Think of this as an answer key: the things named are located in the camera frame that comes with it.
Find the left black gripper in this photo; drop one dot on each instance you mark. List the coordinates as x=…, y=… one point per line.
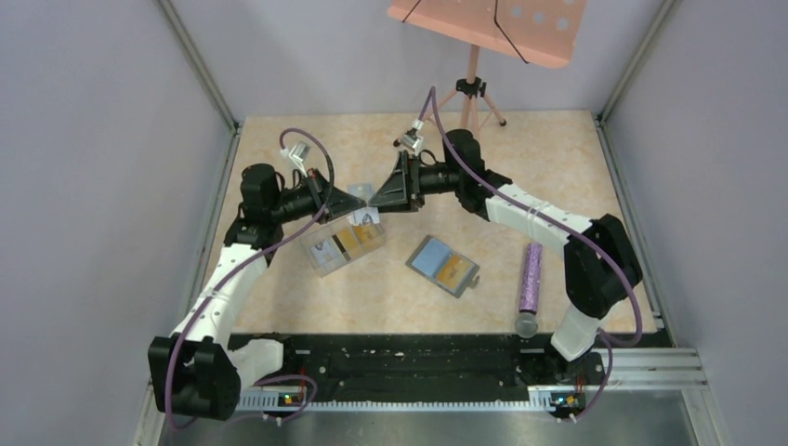
x=318, y=187

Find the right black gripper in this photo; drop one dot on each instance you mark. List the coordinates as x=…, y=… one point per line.
x=394, y=197

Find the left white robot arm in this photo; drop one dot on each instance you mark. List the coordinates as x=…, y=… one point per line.
x=193, y=370

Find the purple glitter microphone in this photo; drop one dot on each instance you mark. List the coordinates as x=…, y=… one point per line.
x=526, y=324

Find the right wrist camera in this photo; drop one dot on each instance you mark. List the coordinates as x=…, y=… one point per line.
x=411, y=139

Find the clear plastic card box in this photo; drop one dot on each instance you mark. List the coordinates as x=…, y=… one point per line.
x=335, y=245

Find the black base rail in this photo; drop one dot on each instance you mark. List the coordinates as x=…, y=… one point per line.
x=463, y=372

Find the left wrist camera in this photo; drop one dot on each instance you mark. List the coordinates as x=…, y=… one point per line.
x=296, y=155

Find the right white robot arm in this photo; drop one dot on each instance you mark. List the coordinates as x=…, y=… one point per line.
x=600, y=265

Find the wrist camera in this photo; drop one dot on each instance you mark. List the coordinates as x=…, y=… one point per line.
x=411, y=139
x=296, y=155

